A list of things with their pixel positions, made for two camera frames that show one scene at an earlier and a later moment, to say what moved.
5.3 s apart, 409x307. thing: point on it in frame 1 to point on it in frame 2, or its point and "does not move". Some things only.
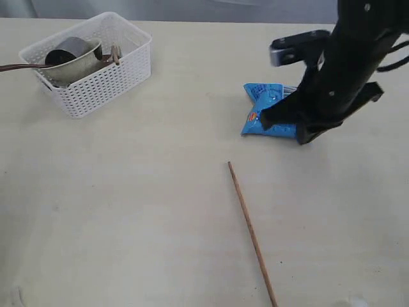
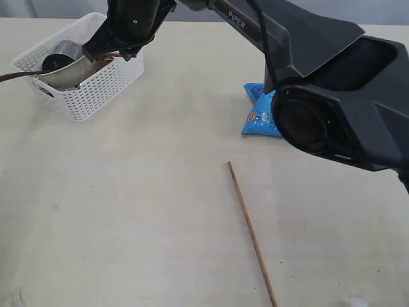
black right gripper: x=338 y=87 to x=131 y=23
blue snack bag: x=264 y=94 does not move
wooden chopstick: x=253 y=237 does not move
